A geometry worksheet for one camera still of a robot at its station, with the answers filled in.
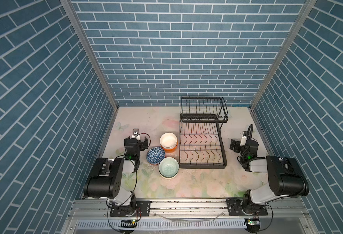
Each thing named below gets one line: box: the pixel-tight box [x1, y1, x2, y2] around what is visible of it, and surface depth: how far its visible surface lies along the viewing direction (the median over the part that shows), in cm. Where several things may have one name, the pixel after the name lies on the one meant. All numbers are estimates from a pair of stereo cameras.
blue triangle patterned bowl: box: [146, 146, 166, 166], surface depth 91 cm
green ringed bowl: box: [158, 156, 180, 179], surface depth 84 cm
